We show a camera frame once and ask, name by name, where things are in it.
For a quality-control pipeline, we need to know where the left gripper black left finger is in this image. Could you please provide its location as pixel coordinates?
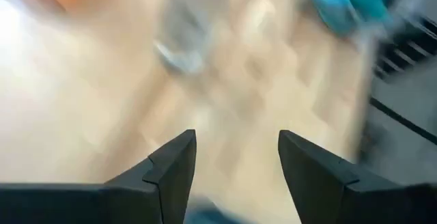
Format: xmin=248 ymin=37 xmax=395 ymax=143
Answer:
xmin=0 ymin=129 xmax=198 ymax=224

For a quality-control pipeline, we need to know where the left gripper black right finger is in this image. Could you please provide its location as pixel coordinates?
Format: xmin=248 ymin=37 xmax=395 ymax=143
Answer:
xmin=278 ymin=130 xmax=437 ymax=224

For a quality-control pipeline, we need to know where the clear spray bottle white trigger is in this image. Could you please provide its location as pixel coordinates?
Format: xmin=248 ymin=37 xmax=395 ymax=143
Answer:
xmin=155 ymin=0 xmax=236 ymax=74

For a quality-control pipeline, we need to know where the light blue microfiber towel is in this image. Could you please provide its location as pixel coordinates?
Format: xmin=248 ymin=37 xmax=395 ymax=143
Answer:
xmin=309 ymin=0 xmax=358 ymax=36

